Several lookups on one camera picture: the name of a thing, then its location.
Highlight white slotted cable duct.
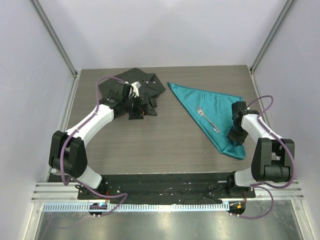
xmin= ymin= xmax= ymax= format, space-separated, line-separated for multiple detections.
xmin=42 ymin=201 xmax=230 ymax=213

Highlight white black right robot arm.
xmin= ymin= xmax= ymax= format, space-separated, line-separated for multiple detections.
xmin=225 ymin=101 xmax=296 ymax=198

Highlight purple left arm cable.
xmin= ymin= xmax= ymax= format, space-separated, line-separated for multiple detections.
xmin=59 ymin=76 xmax=130 ymax=218

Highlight aluminium frame rail right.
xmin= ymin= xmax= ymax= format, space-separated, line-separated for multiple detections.
xmin=249 ymin=0 xmax=297 ymax=74

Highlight silver metal fork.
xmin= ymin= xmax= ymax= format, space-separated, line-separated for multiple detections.
xmin=196 ymin=106 xmax=220 ymax=133

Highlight teal satin napkin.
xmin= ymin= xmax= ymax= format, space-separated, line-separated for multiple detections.
xmin=167 ymin=82 xmax=246 ymax=160

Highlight dark pinstriped shirt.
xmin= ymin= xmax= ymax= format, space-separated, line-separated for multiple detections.
xmin=98 ymin=68 xmax=166 ymax=118

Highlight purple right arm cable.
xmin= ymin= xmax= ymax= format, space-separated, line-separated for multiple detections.
xmin=237 ymin=95 xmax=298 ymax=220

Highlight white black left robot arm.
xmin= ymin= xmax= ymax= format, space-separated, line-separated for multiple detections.
xmin=49 ymin=81 xmax=157 ymax=200

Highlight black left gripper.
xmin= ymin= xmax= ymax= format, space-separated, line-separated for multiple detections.
xmin=122 ymin=92 xmax=157 ymax=121

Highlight aluminium frame post left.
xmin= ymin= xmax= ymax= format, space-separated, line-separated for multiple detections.
xmin=29 ymin=0 xmax=78 ymax=78

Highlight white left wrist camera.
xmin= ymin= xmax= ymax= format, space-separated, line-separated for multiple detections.
xmin=123 ymin=81 xmax=141 ymax=98

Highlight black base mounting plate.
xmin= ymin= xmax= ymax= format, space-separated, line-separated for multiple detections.
xmin=77 ymin=172 xmax=257 ymax=205

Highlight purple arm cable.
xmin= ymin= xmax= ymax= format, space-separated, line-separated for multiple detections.
xmin=237 ymin=95 xmax=298 ymax=220
xmin=59 ymin=76 xmax=130 ymax=218

